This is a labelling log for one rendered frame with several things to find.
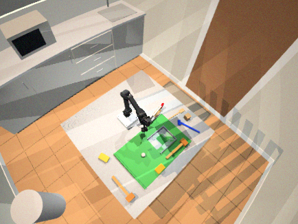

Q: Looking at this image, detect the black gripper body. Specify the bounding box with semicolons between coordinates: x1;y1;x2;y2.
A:
140;122;148;132

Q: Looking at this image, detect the small brown cube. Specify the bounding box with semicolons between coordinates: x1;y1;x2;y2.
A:
184;113;191;121

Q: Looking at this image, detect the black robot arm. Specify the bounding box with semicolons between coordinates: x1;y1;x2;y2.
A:
120;89;152;127

